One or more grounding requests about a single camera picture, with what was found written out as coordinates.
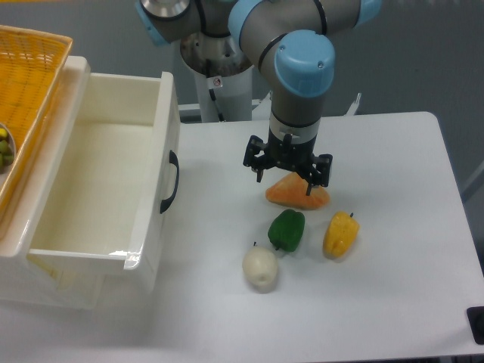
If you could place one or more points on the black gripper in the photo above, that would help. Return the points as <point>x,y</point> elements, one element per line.
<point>291,148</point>

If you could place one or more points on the green bell pepper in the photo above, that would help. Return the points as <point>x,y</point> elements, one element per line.
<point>286,231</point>

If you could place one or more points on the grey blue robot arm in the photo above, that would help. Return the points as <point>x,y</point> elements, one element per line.
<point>288,42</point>

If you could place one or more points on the orange triangular bread piece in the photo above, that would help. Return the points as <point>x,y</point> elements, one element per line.
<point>290,191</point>

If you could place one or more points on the yellow bell pepper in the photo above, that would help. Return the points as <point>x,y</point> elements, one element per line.
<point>340,235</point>

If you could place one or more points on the white pear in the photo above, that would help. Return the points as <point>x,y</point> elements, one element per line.
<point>260,268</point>

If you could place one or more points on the white open drawer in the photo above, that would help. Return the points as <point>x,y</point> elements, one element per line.
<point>102,216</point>

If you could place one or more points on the black table corner fixture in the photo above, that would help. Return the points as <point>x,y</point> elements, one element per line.
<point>475,317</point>

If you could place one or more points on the yellow woven basket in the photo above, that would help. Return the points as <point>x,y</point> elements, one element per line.
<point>31,65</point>

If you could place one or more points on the bowl of green fruit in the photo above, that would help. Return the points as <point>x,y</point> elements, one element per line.
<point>8,149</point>

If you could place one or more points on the white drawer cabinet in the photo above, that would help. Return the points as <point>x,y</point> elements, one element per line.
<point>25,277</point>

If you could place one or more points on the white metal frame bracket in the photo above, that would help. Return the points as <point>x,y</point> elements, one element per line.
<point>354,106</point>

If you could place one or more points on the black drawer handle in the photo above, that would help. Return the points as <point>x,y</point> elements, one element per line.
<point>173,182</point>

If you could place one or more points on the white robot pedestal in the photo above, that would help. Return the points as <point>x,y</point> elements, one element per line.
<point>223,77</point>

